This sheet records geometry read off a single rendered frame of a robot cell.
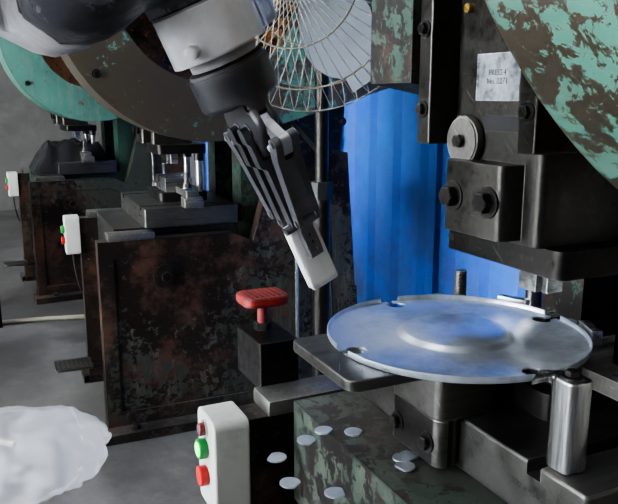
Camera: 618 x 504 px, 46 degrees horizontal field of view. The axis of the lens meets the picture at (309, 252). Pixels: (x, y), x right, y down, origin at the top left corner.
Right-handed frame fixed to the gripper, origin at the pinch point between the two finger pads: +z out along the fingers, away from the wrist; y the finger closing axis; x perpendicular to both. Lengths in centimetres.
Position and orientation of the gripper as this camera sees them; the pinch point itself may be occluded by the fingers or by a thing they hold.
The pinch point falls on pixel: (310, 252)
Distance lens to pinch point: 72.3
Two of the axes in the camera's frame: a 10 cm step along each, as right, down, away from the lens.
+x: 8.1, -5.0, 3.0
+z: 3.8, 8.4, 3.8
